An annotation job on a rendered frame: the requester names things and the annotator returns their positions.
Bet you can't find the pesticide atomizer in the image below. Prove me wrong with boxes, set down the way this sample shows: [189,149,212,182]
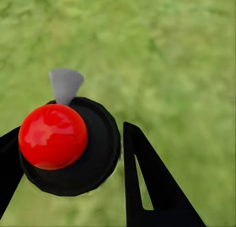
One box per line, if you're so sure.
[18,68,122,196]

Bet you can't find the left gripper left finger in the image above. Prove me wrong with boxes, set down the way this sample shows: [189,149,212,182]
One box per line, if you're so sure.
[0,127,24,219]

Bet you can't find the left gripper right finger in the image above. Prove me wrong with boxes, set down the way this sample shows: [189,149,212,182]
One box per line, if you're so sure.
[123,122,206,227]

